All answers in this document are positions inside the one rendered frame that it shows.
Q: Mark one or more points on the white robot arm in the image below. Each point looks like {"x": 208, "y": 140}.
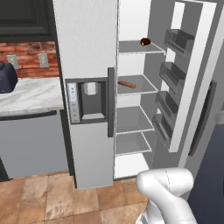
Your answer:
{"x": 166, "y": 192}

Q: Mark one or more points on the white fridge body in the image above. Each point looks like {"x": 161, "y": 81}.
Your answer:
{"x": 132, "y": 96}

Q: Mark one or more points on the grey freezer door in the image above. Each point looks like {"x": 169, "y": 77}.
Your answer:
{"x": 87, "y": 93}

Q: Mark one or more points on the grey fridge door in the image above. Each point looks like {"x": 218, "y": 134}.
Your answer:
{"x": 186, "y": 84}

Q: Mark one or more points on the brown baguette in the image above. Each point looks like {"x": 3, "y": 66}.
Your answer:
{"x": 127, "y": 84}

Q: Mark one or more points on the dark brown round food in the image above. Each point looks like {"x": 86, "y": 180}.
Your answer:
{"x": 145, "y": 41}

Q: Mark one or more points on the grey dishwasher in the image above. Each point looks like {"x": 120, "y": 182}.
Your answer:
{"x": 30, "y": 145}

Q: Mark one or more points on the dark blue toaster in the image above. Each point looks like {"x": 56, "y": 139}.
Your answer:
{"x": 6, "y": 78}

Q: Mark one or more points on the grey wall socket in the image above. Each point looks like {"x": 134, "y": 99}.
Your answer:
{"x": 13, "y": 61}
{"x": 43, "y": 60}

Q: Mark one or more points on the black wall cupboard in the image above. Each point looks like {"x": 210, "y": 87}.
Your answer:
{"x": 24, "y": 19}

